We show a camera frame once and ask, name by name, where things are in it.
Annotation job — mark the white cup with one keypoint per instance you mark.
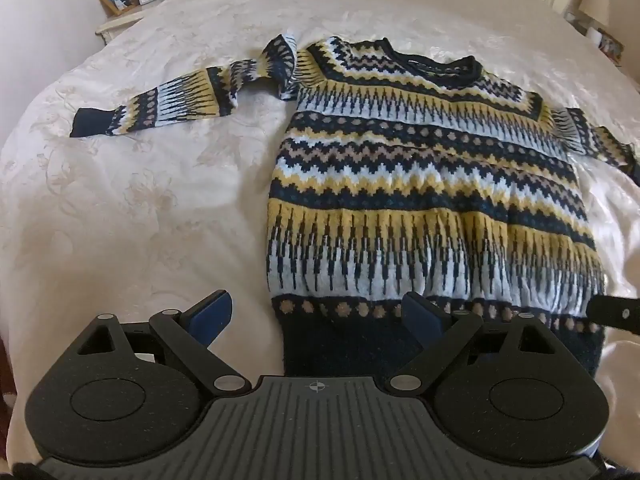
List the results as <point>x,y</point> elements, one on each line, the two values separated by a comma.
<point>594,36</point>

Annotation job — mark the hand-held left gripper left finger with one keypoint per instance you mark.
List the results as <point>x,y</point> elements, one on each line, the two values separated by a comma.
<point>216,311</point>

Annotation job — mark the dark photo frame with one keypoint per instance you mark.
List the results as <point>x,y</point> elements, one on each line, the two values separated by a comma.
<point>611,50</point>

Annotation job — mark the patterned navy yellow knit sweater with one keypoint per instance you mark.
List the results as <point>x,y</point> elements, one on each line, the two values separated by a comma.
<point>425,180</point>

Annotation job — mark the wooden photo frame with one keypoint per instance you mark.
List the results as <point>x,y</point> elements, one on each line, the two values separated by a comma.
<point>118,0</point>

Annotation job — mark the cream shade table lamp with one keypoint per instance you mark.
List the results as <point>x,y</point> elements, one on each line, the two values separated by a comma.
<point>595,5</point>

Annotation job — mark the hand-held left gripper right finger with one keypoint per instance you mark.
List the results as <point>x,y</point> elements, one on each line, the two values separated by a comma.
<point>419,314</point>

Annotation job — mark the cream floral bedspread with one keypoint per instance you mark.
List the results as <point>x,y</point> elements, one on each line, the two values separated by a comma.
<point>150,185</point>

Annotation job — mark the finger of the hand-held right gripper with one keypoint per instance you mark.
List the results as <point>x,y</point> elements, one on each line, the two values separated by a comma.
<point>617,313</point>

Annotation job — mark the cream bedside table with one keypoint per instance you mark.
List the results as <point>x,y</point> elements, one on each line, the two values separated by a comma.
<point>117,25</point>

